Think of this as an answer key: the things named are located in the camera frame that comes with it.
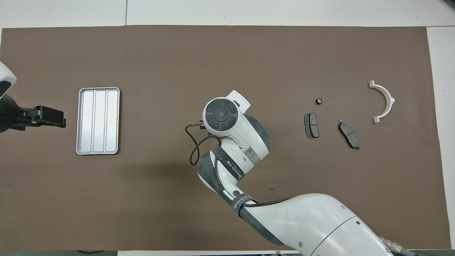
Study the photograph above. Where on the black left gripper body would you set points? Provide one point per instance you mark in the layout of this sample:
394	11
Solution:
44	114

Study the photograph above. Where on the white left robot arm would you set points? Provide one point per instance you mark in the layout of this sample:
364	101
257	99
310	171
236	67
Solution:
9	113

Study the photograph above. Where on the silver metal tray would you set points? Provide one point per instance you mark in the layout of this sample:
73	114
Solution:
97	121

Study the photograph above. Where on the brown table mat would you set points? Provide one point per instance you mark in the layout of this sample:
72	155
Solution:
142	71

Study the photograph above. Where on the dark grey brake pad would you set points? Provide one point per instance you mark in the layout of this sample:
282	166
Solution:
349	134
311	125

